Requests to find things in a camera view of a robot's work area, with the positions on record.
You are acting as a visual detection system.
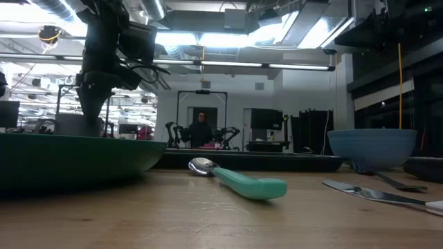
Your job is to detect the spoon with teal handle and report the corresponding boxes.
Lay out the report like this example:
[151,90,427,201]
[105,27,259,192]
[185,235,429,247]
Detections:
[188,157,289,201]

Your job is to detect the yellow cable reel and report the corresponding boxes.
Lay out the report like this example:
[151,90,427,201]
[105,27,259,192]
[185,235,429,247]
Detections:
[37,25,63,55]

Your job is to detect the dark background table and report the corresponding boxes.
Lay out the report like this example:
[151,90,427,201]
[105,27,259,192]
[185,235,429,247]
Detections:
[246,140,292,153]

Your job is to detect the grey ceiling box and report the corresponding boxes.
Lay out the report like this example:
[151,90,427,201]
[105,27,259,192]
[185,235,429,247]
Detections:
[224,8,247,30]

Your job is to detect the dark green serving tray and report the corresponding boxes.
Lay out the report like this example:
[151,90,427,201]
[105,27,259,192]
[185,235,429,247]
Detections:
[152,148,345,173]

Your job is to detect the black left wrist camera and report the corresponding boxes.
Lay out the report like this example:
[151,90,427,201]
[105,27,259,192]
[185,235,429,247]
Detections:
[118,21,159,65]

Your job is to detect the black curtain panels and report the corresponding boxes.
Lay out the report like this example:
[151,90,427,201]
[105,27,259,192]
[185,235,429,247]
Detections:
[290,109,335,156]

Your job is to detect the hanging yellow cable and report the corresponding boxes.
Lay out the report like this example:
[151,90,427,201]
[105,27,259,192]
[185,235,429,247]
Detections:
[397,42,404,130]

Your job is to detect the black desk monitor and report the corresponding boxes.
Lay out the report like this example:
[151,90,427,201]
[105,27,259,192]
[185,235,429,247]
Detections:
[0,100,21,129]

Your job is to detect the pink background object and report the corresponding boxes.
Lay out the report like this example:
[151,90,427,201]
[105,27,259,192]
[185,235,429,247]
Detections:
[137,125,154,141]

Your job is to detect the silver air duct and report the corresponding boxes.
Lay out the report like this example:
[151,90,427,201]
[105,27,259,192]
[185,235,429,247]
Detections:
[140,0,168,21]

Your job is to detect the iridescent metal fork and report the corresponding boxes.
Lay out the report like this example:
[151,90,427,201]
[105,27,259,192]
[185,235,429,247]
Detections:
[351,159,428,193]

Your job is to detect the person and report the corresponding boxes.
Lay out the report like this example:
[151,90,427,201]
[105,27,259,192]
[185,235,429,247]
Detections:
[188,111,215,149]

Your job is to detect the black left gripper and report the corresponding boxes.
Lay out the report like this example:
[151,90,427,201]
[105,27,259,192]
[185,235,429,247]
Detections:
[75,20,143,136]

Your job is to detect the long light bar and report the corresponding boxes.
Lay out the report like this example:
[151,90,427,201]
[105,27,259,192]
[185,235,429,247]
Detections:
[0,53,336,72]

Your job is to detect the grey mug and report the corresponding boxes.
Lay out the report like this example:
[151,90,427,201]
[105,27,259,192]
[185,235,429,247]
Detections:
[34,113,103,136]

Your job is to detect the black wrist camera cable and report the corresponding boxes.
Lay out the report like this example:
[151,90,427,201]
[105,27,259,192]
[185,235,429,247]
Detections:
[128,63,171,84]

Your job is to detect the blue ceramic bowl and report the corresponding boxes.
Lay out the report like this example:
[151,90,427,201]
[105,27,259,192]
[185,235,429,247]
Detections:
[327,129,418,171]

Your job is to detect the knife with white handle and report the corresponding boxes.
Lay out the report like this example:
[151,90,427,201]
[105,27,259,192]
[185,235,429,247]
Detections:
[321,178,443,217]

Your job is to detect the black wall monitor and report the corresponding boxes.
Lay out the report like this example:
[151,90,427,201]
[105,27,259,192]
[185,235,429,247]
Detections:
[250,108,284,131]

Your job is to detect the green round plate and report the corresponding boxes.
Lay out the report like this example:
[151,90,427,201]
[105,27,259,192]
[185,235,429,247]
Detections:
[0,133,168,194]

